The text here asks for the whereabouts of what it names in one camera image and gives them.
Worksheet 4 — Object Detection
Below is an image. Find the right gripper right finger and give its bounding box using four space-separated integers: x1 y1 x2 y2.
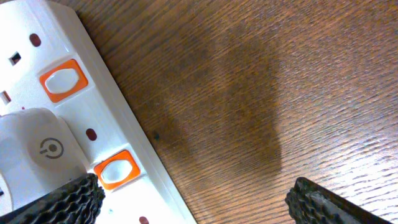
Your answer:
285 177 391 224

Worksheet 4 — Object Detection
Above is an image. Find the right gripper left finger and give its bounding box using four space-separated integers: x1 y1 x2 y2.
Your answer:
1 173 105 224

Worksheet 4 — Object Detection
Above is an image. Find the white USB charger plug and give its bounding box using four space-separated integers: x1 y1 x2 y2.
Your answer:
1 108 89 215

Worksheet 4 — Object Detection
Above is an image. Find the white power strip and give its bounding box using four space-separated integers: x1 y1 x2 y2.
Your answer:
1 1 195 223

